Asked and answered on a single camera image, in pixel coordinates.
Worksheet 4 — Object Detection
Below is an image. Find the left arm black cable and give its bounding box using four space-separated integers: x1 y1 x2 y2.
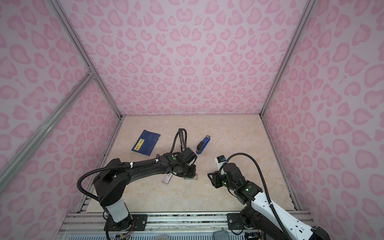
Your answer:
76 128 188 202

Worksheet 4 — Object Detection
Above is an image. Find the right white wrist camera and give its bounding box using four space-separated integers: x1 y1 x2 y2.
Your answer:
215 155 226 169

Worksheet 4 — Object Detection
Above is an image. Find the staple tray with staples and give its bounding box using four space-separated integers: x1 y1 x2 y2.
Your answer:
184 175 198 181

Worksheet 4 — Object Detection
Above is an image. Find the aluminium front rail frame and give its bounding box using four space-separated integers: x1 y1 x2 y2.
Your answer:
56 212 263 240

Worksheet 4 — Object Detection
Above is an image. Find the red white staple box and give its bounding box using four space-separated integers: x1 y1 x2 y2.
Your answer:
162 173 173 184

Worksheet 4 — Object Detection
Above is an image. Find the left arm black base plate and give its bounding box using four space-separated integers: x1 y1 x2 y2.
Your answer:
104 214 148 232

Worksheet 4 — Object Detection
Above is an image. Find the dark blue booklet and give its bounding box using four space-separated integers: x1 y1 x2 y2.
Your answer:
132 130 161 156

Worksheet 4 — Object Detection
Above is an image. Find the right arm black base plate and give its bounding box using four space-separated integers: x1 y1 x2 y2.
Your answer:
227 213 255 231

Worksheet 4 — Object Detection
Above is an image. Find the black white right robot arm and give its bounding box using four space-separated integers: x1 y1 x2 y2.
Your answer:
208 163 330 240

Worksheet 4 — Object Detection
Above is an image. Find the grey cloth pad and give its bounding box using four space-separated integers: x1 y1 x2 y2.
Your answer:
213 231 230 240

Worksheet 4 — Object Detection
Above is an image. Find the blue long stapler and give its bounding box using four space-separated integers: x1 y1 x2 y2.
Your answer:
196 135 211 155

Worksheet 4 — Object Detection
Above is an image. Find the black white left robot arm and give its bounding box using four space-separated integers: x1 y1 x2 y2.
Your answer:
93 148 198 232

